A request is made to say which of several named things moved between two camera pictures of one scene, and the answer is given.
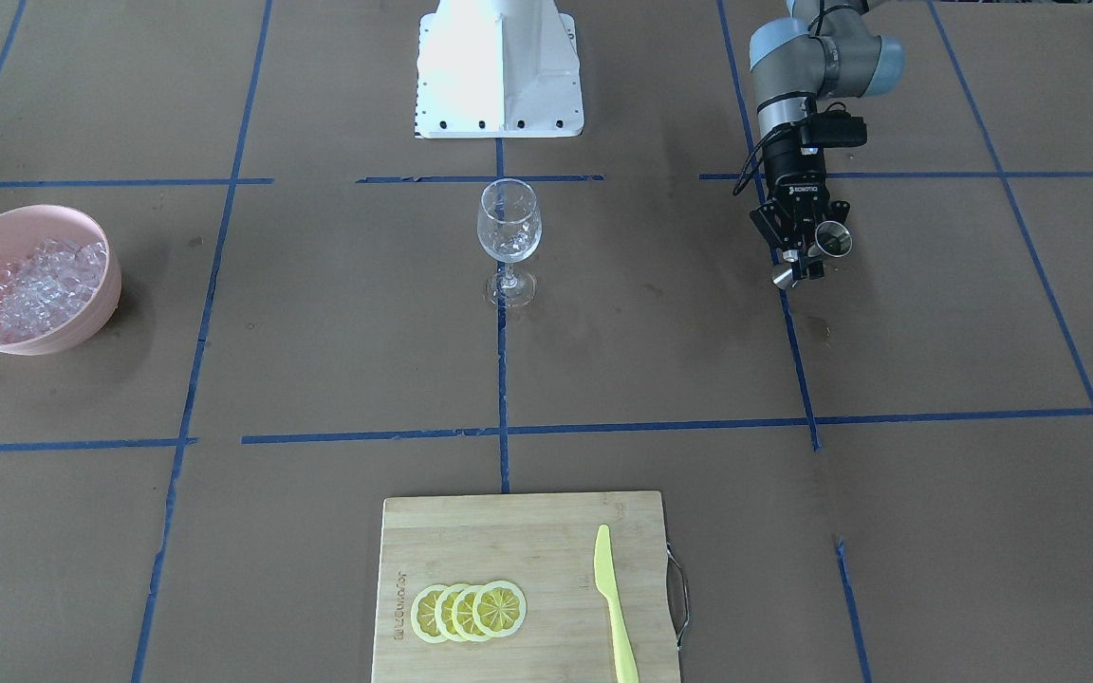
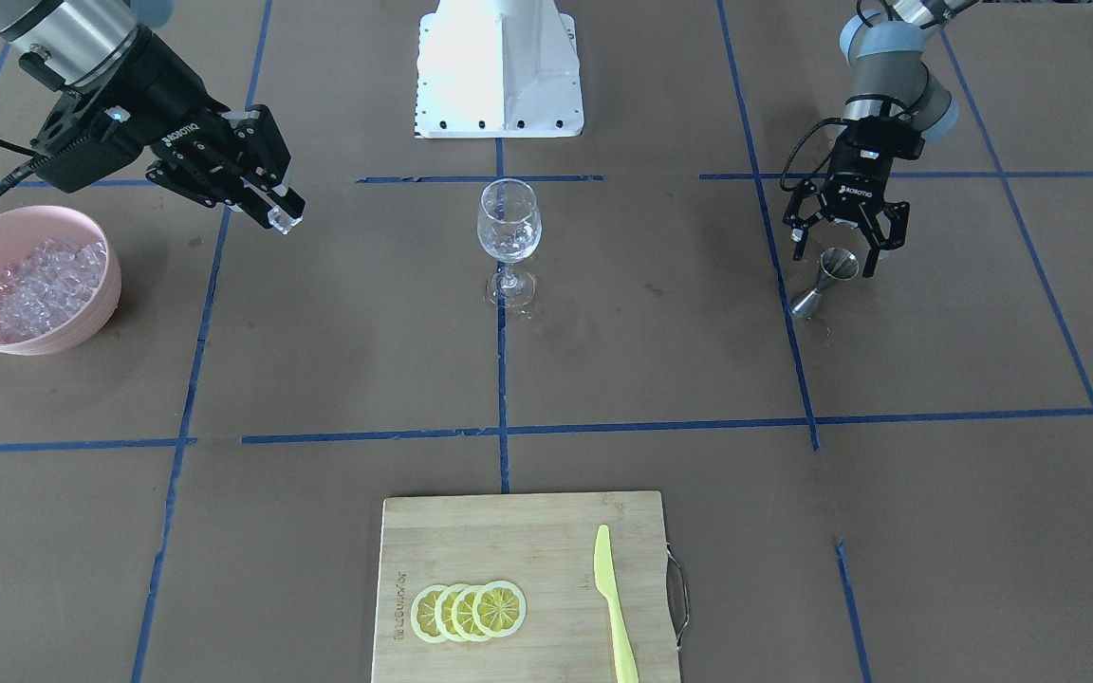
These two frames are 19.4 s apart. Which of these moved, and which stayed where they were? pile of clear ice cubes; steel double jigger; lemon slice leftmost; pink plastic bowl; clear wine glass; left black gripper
Moved: steel double jigger; left black gripper
Stayed: pile of clear ice cubes; lemon slice leftmost; clear wine glass; pink plastic bowl
